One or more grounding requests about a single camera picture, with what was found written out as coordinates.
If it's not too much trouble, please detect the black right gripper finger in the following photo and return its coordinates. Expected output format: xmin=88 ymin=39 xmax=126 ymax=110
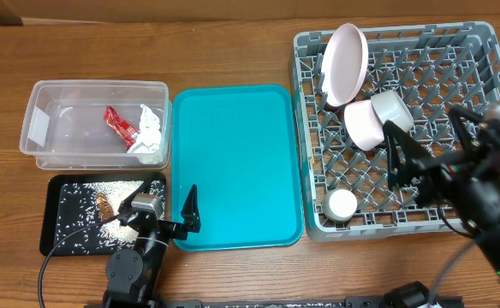
xmin=383 ymin=121 xmax=432 ymax=190
xmin=448 ymin=106 xmax=485 ymax=152

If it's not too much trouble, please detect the pink bowl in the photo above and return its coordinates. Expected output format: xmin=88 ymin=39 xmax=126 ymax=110
xmin=343 ymin=100 xmax=384 ymax=151

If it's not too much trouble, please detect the grey bowl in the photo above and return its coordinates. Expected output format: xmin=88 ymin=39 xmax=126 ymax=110
xmin=371 ymin=90 xmax=414 ymax=133

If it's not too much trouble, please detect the brown food piece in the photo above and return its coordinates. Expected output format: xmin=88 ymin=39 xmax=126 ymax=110
xmin=96 ymin=192 xmax=114 ymax=221

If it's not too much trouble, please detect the white tissue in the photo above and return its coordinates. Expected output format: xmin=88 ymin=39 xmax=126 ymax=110
xmin=127 ymin=104 xmax=162 ymax=164

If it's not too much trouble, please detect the white rice pile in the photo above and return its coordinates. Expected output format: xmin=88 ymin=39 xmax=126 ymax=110
xmin=53 ymin=181 xmax=142 ymax=256

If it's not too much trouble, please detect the red snack wrapper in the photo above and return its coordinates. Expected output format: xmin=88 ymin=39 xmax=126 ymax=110
xmin=104 ymin=105 xmax=140 ymax=150

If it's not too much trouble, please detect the large white pink plate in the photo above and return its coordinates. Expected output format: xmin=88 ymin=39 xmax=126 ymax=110
xmin=321 ymin=23 xmax=368 ymax=108

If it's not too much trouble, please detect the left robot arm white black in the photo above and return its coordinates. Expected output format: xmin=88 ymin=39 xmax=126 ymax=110
xmin=101 ymin=183 xmax=201 ymax=307

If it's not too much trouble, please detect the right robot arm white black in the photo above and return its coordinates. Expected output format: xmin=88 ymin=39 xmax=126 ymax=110
xmin=383 ymin=105 xmax=500 ymax=278

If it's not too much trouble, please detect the grey dishwasher rack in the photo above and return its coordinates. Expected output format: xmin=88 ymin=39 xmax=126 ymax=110
xmin=289 ymin=21 xmax=500 ymax=242

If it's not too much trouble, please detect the white cup in rack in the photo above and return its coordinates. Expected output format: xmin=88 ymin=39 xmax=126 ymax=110
xmin=322 ymin=189 xmax=358 ymax=222

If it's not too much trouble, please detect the teal plastic tray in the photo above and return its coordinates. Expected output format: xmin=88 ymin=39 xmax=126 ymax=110
xmin=170 ymin=85 xmax=305 ymax=252

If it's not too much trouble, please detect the black tray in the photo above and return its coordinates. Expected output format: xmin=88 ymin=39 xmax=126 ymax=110
xmin=39 ymin=172 xmax=166 ymax=256

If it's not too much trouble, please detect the clear plastic bin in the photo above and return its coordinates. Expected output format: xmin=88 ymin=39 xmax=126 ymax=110
xmin=19 ymin=80 xmax=172 ymax=170

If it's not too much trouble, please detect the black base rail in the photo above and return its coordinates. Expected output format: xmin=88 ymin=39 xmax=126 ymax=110
xmin=164 ymin=281 xmax=465 ymax=308

